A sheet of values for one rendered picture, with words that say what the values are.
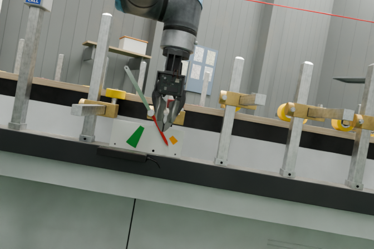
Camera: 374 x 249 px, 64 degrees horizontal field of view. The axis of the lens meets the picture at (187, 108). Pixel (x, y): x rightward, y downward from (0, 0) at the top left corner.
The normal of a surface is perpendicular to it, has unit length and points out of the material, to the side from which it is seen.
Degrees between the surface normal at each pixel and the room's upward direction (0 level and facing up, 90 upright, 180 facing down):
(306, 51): 90
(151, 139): 90
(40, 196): 90
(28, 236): 90
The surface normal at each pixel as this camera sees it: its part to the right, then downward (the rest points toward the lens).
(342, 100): -0.86, -0.14
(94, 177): 0.00, 0.01
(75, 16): 0.49, 0.10
